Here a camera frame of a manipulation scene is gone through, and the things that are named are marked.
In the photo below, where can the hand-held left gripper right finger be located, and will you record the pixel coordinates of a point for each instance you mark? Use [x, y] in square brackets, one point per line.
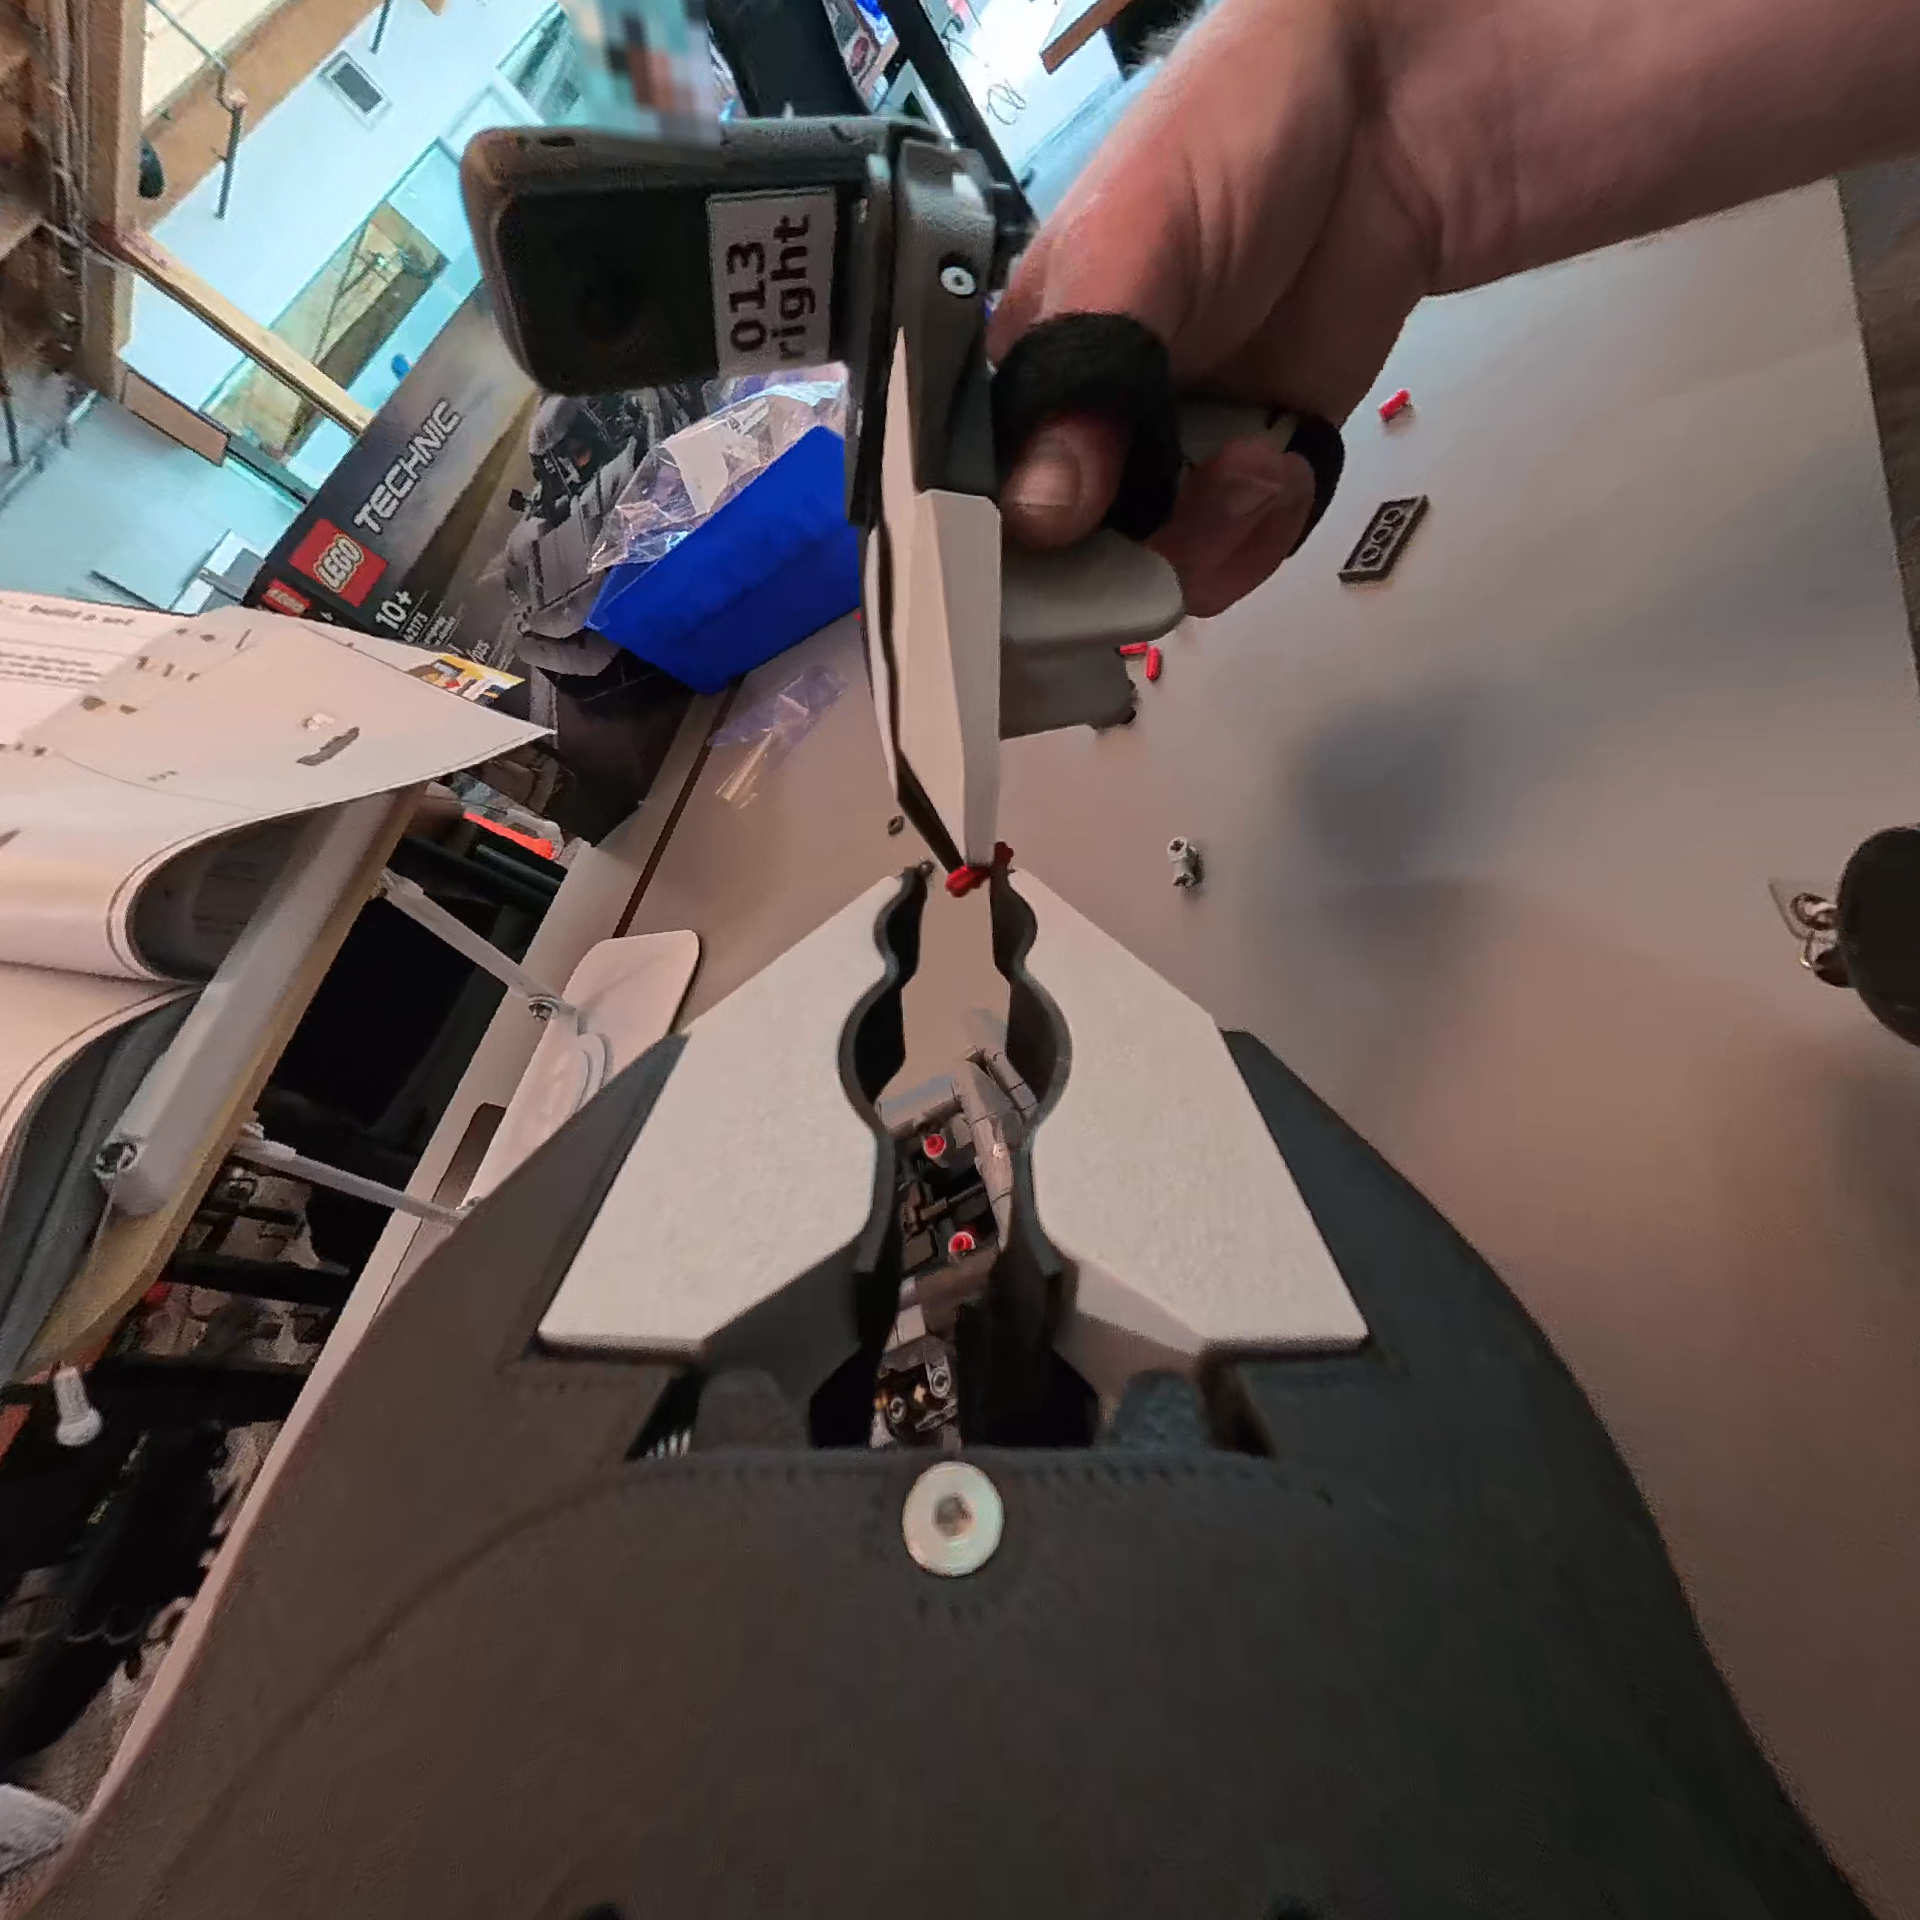
[1183, 1185]

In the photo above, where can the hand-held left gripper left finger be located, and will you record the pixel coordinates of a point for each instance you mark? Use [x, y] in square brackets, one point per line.
[736, 1173]

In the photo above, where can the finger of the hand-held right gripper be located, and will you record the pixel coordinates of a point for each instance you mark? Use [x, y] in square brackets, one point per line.
[881, 644]
[952, 661]

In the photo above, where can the blue plastic bin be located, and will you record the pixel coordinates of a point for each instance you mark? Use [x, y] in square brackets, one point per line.
[720, 601]

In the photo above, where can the grey black lego vehicle model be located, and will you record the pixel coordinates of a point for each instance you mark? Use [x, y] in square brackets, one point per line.
[930, 1111]

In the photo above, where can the small light grey lego piece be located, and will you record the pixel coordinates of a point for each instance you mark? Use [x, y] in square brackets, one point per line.
[1183, 862]

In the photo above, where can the black lego set box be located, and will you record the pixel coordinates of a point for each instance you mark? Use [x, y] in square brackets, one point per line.
[390, 508]

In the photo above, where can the dark grey lego plate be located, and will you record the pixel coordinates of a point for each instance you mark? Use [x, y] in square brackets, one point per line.
[1384, 537]

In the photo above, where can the person's right hand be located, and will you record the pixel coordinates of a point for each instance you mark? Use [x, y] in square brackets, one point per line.
[1273, 197]

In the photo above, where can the small clear plastic bag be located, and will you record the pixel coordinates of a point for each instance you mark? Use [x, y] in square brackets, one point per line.
[785, 707]

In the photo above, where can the white book stand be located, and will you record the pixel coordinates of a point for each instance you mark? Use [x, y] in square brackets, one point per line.
[630, 992]

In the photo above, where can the crumpled clear plastic bags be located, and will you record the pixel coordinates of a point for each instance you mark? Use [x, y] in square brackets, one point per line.
[707, 468]

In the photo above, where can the white instruction booklet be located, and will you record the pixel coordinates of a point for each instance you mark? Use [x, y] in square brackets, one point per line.
[224, 707]

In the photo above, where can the black pouch with metal clip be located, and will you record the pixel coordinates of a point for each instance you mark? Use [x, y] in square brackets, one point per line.
[1869, 938]

